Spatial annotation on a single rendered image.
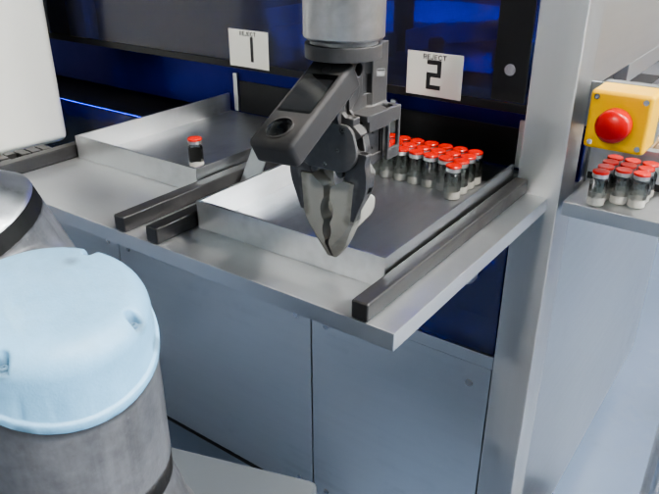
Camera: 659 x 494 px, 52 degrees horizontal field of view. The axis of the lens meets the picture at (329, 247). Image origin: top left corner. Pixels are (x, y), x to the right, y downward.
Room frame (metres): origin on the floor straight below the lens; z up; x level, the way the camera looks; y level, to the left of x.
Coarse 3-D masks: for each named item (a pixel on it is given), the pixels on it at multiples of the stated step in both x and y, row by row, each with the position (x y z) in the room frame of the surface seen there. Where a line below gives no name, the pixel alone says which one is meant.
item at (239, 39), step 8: (232, 32) 1.16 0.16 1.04; (240, 32) 1.15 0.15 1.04; (248, 32) 1.14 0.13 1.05; (256, 32) 1.13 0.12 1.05; (264, 32) 1.12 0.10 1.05; (232, 40) 1.16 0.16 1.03; (240, 40) 1.15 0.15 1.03; (248, 40) 1.14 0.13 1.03; (256, 40) 1.13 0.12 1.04; (264, 40) 1.12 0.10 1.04; (232, 48) 1.16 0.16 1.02; (240, 48) 1.15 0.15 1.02; (248, 48) 1.14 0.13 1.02; (256, 48) 1.13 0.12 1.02; (264, 48) 1.12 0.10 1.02; (232, 56) 1.16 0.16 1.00; (240, 56) 1.15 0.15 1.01; (248, 56) 1.14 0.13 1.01; (256, 56) 1.13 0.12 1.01; (264, 56) 1.12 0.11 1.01; (232, 64) 1.16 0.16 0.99; (240, 64) 1.15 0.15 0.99; (248, 64) 1.14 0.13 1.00; (256, 64) 1.13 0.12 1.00; (264, 64) 1.12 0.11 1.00
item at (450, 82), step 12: (408, 60) 0.97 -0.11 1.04; (420, 60) 0.96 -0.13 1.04; (444, 60) 0.93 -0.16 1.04; (456, 60) 0.92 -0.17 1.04; (408, 72) 0.97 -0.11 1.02; (420, 72) 0.96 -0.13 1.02; (432, 72) 0.94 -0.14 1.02; (444, 72) 0.93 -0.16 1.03; (456, 72) 0.92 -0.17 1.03; (408, 84) 0.97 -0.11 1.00; (420, 84) 0.95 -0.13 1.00; (432, 84) 0.94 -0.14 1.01; (444, 84) 0.93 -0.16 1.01; (456, 84) 0.92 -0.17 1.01; (432, 96) 0.94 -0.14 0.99; (444, 96) 0.93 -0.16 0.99; (456, 96) 0.92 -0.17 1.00
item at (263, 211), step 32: (224, 192) 0.78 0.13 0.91; (256, 192) 0.83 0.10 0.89; (288, 192) 0.85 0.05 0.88; (384, 192) 0.85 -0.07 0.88; (416, 192) 0.85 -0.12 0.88; (480, 192) 0.78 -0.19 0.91; (224, 224) 0.72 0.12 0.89; (256, 224) 0.69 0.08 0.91; (288, 224) 0.75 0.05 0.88; (384, 224) 0.75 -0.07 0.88; (416, 224) 0.75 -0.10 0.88; (448, 224) 0.71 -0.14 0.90; (288, 256) 0.66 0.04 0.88; (320, 256) 0.64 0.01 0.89; (352, 256) 0.62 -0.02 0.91; (384, 256) 0.60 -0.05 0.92
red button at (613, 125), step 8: (608, 112) 0.78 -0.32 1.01; (616, 112) 0.77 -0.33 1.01; (624, 112) 0.78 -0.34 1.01; (600, 120) 0.78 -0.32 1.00; (608, 120) 0.77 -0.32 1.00; (616, 120) 0.77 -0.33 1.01; (624, 120) 0.77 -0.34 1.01; (632, 120) 0.78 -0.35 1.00; (600, 128) 0.78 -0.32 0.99; (608, 128) 0.77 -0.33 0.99; (616, 128) 0.77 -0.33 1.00; (624, 128) 0.76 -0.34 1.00; (632, 128) 0.77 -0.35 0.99; (600, 136) 0.78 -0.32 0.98; (608, 136) 0.77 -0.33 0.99; (616, 136) 0.77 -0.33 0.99; (624, 136) 0.76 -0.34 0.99
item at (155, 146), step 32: (224, 96) 1.27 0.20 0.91; (128, 128) 1.08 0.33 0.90; (160, 128) 1.14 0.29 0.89; (192, 128) 1.15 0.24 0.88; (224, 128) 1.15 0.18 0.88; (256, 128) 1.15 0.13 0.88; (96, 160) 0.98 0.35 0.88; (128, 160) 0.93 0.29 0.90; (160, 160) 0.89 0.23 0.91; (224, 160) 0.90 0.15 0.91
